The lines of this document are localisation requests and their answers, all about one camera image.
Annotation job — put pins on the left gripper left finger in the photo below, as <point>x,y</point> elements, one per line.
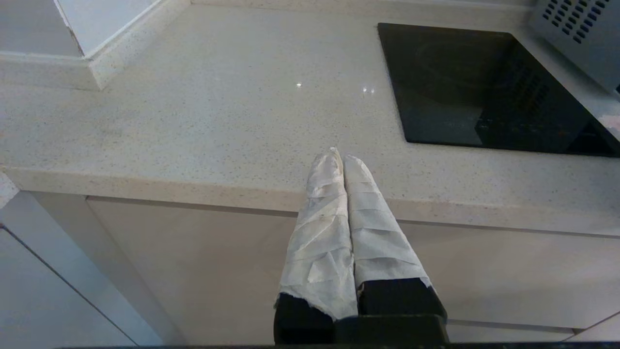
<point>319,252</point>

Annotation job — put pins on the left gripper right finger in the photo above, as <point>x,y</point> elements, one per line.
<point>382,257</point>

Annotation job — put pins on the silver microwave oven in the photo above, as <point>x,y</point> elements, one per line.
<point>581,34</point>

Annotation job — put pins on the beige cabinet front panel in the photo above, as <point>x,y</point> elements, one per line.
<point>193,261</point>
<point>508,276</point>

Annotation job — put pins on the black induction cooktop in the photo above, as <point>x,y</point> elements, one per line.
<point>445,87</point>

